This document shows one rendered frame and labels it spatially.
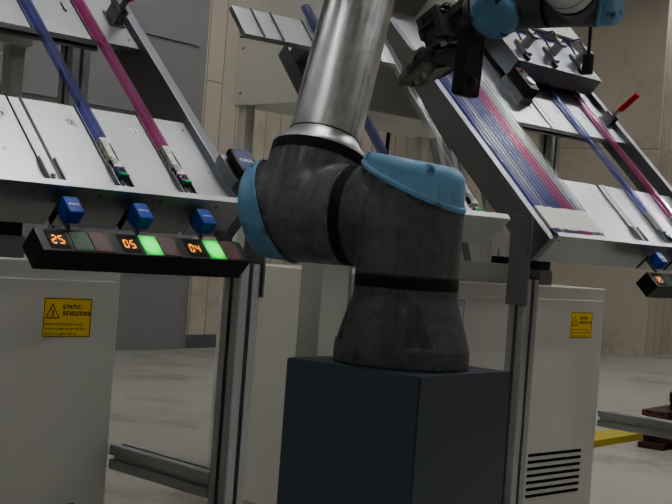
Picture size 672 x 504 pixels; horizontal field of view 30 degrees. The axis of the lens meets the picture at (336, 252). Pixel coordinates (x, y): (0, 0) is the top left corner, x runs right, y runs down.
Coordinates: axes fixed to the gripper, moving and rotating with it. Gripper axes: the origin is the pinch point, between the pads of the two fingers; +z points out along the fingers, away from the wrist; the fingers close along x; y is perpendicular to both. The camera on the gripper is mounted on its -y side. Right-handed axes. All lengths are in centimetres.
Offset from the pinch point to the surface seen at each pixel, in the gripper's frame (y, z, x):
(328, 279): -29.6, 18.0, 12.5
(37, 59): 255, 371, -146
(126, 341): 130, 452, -221
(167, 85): -0.4, 11.5, 42.3
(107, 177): -23, 3, 62
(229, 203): -26, 1, 43
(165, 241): -33, 1, 56
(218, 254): -35, 1, 48
